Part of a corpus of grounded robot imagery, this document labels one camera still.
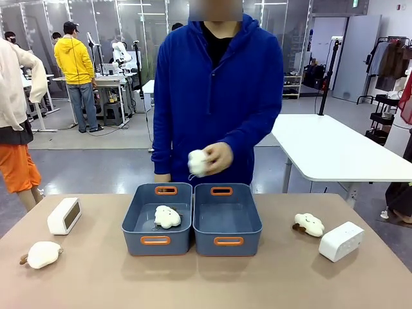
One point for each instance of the person's left hand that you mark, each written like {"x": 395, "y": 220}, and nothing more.
{"x": 221, "y": 157}

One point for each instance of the person's right hand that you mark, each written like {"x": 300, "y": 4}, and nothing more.
{"x": 162, "y": 178}

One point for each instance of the person's right forearm blue sleeve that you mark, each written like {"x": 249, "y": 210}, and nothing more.
{"x": 162, "y": 151}

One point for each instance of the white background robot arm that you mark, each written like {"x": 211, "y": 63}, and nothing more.
{"x": 119, "y": 53}

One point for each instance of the person's left forearm blue sleeve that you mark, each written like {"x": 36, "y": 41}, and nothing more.
{"x": 254, "y": 135}

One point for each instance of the white digital clock dark screen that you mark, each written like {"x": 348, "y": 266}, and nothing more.
{"x": 62, "y": 216}

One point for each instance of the person in blue hoodie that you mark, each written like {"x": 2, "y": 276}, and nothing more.
{"x": 206, "y": 112}

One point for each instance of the grey plastic stool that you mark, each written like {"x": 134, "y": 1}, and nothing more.
{"x": 113, "y": 114}

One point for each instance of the white shoe rack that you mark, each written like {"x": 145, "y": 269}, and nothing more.
{"x": 292, "y": 87}

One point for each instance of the white background table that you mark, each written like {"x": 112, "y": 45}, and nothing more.
{"x": 331, "y": 145}

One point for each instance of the white background desk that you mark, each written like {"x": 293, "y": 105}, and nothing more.
{"x": 109, "y": 80}

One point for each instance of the black light stand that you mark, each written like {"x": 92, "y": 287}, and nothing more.
{"x": 139, "y": 67}

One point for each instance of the man in yellow hoodie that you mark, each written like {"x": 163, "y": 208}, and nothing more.
{"x": 74, "y": 64}

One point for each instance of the black rolling cart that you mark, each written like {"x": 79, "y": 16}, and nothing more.
{"x": 383, "y": 119}

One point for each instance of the person cream sweater orange shorts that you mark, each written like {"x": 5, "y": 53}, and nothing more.
{"x": 14, "y": 96}

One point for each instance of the black clothes rack with garments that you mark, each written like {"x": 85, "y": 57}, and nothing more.
{"x": 391, "y": 61}

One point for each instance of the person with black mask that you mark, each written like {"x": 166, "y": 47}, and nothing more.
{"x": 11, "y": 38}

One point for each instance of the black camera tripod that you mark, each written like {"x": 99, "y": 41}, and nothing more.
{"x": 329, "y": 74}

